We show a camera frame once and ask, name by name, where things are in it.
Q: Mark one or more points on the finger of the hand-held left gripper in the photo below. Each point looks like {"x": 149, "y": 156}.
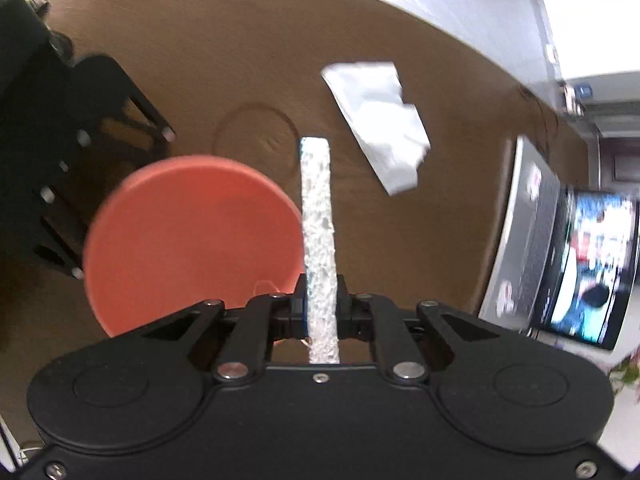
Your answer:
{"x": 112, "y": 72}
{"x": 55, "y": 240}

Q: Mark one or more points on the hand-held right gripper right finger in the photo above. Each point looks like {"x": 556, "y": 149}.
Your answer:
{"x": 342, "y": 305}

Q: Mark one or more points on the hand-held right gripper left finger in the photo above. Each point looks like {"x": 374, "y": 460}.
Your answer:
{"x": 298, "y": 305}

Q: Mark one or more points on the pink footed bowl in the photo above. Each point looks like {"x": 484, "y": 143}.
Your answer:
{"x": 190, "y": 235}

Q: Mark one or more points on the white paper towel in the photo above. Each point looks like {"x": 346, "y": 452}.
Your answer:
{"x": 385, "y": 125}

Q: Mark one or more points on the silver laptop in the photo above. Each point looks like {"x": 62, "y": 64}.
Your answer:
{"x": 540, "y": 220}

